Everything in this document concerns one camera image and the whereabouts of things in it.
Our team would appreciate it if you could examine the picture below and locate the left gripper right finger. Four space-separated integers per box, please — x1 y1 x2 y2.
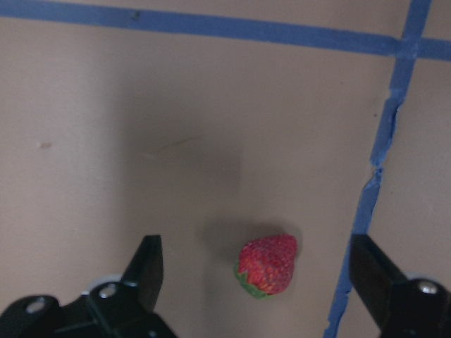
349 234 450 337

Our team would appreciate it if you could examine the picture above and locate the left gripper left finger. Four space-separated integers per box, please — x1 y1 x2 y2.
1 235 175 337

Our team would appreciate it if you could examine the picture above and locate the red strawberry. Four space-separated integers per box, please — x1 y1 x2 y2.
233 234 298 299

